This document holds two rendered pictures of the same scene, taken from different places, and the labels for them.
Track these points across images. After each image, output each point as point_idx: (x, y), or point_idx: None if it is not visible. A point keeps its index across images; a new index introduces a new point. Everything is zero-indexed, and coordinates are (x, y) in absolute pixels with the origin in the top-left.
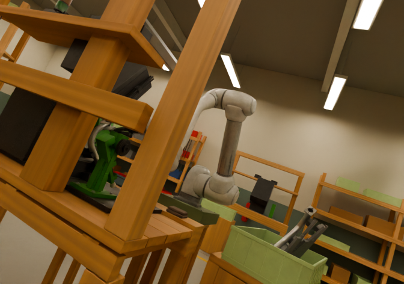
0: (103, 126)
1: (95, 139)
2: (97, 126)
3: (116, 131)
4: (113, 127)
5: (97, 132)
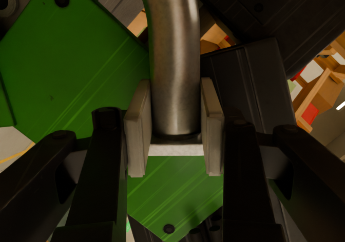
0: (180, 80)
1: (89, 9)
2: (199, 32)
3: (91, 145)
4: (142, 139)
5: None
